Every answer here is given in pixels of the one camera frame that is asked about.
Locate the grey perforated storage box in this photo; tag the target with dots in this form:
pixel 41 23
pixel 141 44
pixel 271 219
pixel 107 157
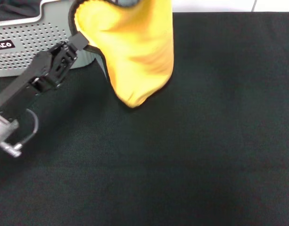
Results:
pixel 28 37

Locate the black cloth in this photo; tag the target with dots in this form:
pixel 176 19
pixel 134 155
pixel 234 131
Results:
pixel 12 9

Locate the yellow towel with black hem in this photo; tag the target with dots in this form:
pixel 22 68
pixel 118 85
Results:
pixel 134 47

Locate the black tablecloth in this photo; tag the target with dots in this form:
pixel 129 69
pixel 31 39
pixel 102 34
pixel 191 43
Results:
pixel 193 141

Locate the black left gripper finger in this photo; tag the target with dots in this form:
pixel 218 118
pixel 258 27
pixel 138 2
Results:
pixel 78 42

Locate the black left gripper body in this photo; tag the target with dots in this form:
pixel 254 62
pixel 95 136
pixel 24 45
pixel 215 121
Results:
pixel 28 77

